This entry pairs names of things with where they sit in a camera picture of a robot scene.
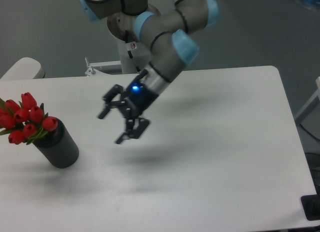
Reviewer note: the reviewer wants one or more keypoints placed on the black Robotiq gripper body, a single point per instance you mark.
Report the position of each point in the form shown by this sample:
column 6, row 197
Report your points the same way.
column 136, row 97

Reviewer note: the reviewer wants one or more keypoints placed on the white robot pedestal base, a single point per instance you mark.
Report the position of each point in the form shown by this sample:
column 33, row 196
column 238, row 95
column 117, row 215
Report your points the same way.
column 133, row 55

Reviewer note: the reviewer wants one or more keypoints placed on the dark grey ribbed vase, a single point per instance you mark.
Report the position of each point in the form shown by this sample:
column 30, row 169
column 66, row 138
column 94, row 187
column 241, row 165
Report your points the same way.
column 58, row 147

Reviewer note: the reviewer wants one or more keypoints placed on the black box at table corner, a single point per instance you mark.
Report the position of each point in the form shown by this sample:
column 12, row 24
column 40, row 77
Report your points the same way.
column 311, row 207

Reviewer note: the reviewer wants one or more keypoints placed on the red tulip bouquet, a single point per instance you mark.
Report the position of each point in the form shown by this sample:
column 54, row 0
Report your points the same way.
column 25, row 122

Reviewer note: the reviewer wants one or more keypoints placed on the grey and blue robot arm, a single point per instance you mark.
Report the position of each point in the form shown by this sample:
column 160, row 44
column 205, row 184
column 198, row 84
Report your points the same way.
column 167, row 37

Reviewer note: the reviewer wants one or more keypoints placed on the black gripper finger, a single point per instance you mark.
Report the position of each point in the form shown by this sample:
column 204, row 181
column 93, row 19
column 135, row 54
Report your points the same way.
column 109, row 102
column 134, row 128

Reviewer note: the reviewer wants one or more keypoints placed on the white furniture frame right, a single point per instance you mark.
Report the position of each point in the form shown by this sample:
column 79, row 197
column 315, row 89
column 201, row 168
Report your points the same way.
column 309, row 105

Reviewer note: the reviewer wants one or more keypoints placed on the beige chair backrest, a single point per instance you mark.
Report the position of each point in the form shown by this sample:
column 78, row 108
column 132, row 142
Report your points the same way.
column 24, row 69

